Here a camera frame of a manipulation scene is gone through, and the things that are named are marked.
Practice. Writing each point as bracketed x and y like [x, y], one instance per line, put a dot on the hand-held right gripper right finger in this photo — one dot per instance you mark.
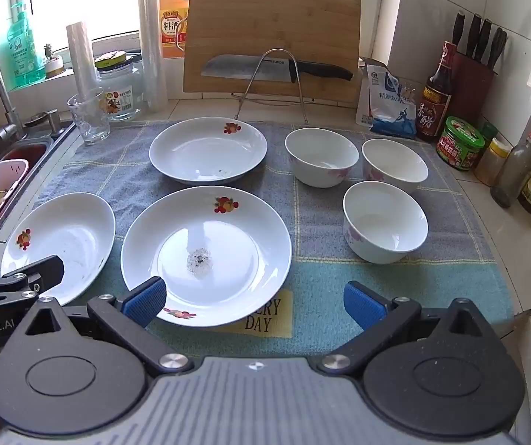
[362, 303]

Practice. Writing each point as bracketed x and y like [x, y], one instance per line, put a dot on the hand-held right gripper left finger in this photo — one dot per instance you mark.
[147, 301]

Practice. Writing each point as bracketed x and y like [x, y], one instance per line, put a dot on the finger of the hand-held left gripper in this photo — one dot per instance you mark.
[47, 269]

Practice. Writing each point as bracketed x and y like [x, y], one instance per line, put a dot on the white fruit print plate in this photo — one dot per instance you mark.
[200, 153]
[66, 241]
[209, 250]

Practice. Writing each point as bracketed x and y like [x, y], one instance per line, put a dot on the white pink floral bowl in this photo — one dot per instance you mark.
[385, 227]
[321, 162]
[395, 167]

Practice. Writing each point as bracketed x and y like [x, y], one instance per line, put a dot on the grey teal checked cloth mat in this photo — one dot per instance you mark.
[311, 222]

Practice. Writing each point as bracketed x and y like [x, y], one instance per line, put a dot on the round metal sink cap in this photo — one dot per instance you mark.
[36, 120]

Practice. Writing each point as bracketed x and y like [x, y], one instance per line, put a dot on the metal sink knob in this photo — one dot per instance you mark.
[56, 123]

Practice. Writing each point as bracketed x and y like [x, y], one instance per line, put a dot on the clear drinking glass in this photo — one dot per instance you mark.
[89, 120]

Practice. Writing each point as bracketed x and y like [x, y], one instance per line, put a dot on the metal sink faucet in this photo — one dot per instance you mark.
[1, 97]

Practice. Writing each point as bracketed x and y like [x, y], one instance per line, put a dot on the green lid sauce jar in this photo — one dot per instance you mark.
[460, 148]

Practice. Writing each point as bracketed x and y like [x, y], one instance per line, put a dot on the glass jar with green lid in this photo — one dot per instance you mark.
[121, 97]

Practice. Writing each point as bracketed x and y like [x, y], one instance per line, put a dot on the yellow lid spice jar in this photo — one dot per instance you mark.
[490, 167]

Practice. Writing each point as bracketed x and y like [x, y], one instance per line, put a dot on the red cap glass bottle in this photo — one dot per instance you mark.
[513, 171]

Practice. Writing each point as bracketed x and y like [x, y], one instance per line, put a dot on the green dish soap bottle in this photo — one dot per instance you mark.
[22, 55]

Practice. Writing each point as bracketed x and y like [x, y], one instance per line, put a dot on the white blue salt bag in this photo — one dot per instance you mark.
[385, 102]

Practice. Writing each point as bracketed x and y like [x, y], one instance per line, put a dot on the small potted plant figurine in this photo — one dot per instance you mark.
[53, 65]

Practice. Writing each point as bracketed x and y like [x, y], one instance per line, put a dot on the dark sauce bottle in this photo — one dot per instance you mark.
[434, 102]

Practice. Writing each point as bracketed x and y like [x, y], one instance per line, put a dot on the short plastic wrap roll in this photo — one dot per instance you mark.
[80, 55]

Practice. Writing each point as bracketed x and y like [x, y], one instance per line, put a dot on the tall plastic wrap roll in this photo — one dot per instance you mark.
[152, 55]

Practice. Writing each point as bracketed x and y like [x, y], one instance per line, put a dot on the dark red knife block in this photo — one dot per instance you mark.
[471, 88]

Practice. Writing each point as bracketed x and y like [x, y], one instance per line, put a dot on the cooking wine bottle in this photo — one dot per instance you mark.
[172, 23]

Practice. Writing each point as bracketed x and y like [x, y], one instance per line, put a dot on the bamboo cutting board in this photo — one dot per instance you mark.
[270, 23]

